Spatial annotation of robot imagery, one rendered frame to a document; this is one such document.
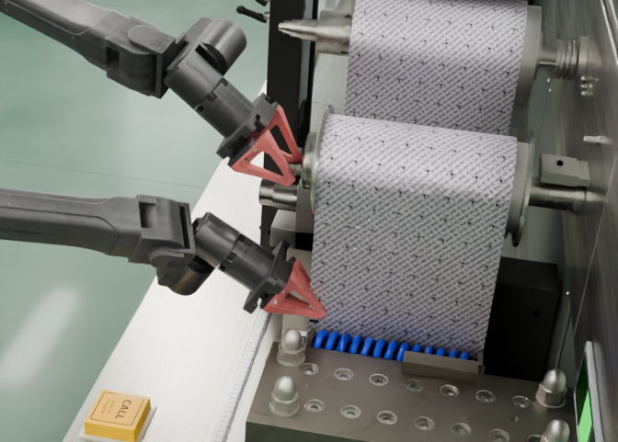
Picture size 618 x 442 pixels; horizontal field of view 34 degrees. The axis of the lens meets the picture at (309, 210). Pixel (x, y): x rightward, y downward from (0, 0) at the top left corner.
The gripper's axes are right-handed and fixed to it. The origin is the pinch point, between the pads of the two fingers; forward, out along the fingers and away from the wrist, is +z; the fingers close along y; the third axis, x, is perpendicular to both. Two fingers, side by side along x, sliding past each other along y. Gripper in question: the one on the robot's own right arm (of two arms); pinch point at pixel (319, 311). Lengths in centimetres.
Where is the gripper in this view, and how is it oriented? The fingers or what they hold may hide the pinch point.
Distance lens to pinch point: 134.8
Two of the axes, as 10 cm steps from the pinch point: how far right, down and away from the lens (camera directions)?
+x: 5.5, -6.8, -4.8
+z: 8.2, 5.6, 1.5
